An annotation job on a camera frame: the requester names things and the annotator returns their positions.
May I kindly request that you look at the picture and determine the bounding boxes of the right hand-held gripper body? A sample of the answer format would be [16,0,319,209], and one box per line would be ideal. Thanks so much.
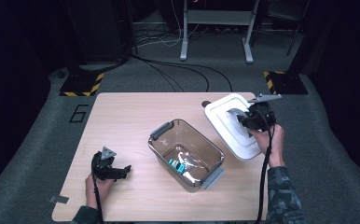
[247,93,283,132]

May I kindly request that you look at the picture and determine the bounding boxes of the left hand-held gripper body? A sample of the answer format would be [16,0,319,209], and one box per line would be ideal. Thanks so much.
[90,146,118,181]

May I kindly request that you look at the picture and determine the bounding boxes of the white lid with grey handle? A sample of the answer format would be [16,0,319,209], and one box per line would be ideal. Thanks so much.
[203,92,263,161]

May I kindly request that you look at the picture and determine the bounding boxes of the blue toy car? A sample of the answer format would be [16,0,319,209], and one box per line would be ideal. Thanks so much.
[168,158,186,174]

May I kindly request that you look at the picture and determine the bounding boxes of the transparent brown storage box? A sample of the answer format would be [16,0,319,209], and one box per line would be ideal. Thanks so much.
[147,119,226,194]

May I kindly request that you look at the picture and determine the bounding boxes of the person's left hand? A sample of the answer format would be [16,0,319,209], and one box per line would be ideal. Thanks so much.
[85,175,116,209]

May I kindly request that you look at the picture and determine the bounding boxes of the black striped stand base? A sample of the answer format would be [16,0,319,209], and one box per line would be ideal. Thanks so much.
[263,70,309,95]
[59,72,105,97]

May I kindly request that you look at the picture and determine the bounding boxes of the grey tape piece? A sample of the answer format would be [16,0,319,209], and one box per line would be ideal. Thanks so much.
[48,195,70,205]

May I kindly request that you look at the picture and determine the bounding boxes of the dark cabinet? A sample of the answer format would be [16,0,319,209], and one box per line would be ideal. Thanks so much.
[63,0,136,64]

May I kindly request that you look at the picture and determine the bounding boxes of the right hand-held gripper cable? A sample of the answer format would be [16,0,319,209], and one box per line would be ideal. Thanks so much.
[255,122,277,224]

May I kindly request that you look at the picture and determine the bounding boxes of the black floor cables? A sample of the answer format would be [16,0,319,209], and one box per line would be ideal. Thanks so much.
[131,53,234,93]

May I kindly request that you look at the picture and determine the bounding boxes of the white floor cables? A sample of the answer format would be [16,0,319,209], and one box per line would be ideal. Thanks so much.
[136,0,201,49]

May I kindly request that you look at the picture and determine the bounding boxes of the white metal desk frame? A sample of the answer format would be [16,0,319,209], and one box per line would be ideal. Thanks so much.
[179,0,260,64]

